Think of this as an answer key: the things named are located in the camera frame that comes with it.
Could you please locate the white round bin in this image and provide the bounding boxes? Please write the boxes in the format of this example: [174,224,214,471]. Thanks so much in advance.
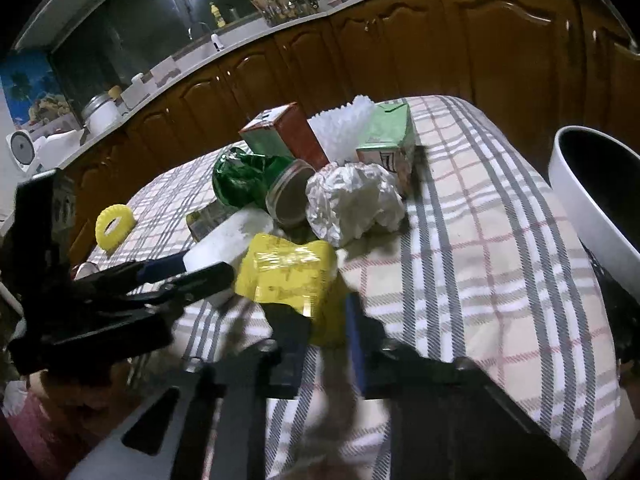
[547,125,640,302]

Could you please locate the yellow ribbed ring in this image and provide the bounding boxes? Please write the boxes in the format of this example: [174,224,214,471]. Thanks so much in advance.
[94,203,132,254]

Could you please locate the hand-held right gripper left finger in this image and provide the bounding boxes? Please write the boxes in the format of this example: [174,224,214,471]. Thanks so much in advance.
[65,302,314,480]

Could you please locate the white storage box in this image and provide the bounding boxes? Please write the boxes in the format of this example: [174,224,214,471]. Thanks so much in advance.
[120,72,157,111]

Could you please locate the utensil rack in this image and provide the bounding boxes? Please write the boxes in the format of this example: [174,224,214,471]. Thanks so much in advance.
[249,0,322,27]

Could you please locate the brown drink carton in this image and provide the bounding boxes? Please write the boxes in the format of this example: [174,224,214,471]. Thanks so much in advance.
[238,102,331,172]

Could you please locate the clear plastic packet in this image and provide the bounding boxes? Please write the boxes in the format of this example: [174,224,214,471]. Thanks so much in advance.
[186,201,236,241]

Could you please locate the green drink carton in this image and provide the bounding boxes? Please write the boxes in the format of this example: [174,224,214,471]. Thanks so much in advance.
[355,101,417,197]

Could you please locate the yellow plastic packet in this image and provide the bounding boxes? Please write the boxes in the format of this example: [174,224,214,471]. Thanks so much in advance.
[234,232,339,347]

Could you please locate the green crumpled plastic wrapper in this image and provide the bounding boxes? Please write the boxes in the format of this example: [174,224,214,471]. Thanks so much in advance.
[212,147,297,211]

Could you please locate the white foam fruit net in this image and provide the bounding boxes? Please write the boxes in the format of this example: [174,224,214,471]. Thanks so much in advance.
[307,95,377,162]

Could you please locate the clear jar with metal lid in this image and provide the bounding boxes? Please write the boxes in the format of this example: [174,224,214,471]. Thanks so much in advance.
[265,158,332,229]

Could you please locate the brown wooden lower cabinets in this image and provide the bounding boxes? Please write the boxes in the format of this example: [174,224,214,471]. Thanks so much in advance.
[62,0,640,263]

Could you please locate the white canister with metal lid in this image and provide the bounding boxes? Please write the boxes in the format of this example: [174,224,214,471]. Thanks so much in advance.
[80,92,124,134]

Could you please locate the pink cloth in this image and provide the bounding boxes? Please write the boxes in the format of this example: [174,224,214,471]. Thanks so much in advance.
[0,379,68,480]

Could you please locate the dark kitchen window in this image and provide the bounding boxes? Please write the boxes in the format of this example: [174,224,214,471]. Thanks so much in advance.
[49,0,283,107]

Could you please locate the plaid tablecloth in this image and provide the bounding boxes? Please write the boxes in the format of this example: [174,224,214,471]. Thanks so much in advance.
[75,94,627,480]

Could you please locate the wall poster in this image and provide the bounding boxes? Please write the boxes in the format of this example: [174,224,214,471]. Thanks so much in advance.
[0,52,72,129]

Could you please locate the crumpled aluminium foil ball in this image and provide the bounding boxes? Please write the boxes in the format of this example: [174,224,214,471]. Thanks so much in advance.
[304,162,406,249]

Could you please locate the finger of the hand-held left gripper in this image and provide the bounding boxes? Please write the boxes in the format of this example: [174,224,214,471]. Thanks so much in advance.
[75,250,190,302]
[125,261,236,316]

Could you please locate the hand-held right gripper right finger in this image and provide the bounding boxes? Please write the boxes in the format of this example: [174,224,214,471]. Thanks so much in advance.
[345,291,587,480]

